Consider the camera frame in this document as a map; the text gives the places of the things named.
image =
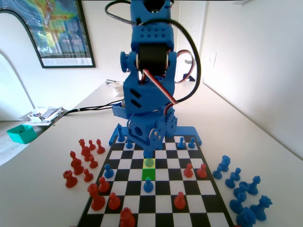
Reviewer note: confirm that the tall red chess queen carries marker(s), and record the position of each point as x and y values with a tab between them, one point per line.
95	197

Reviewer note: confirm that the red chess rook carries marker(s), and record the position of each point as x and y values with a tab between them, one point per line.
127	217
70	179

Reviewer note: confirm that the blue chess pawn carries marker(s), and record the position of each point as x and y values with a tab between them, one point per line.
191	143
148	185
128	144
108	172
217	173
230	182
181	143

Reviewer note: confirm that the blue arm base plate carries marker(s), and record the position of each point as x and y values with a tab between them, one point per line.
187	131

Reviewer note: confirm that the small blue printed part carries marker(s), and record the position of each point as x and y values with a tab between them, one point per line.
189	79

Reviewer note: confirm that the blue gripper with gears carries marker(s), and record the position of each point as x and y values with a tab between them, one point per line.
139	131

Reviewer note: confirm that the red chess pawn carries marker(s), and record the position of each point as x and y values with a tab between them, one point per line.
103	185
87	175
202	171
91	145
114	201
180	201
188	170
93	162

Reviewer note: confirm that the blue chess king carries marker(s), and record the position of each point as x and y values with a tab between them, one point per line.
120	133

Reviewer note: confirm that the pile of papers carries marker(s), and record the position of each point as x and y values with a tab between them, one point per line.
47	113

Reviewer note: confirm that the small metal cylinder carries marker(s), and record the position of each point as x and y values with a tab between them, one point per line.
109	81

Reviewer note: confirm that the black and white chessboard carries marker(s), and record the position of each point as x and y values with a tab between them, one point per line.
165	189

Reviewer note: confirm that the teal plastic box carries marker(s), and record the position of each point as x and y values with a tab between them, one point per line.
23	136

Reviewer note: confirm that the red chess knight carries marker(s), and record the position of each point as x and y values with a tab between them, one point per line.
86	153
77	166

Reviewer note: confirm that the framed map poster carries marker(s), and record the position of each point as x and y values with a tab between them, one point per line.
64	35

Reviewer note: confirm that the red chess bishop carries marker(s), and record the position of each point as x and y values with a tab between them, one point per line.
73	155
100	146

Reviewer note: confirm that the large blue chess queen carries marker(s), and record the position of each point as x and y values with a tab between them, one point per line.
261	208

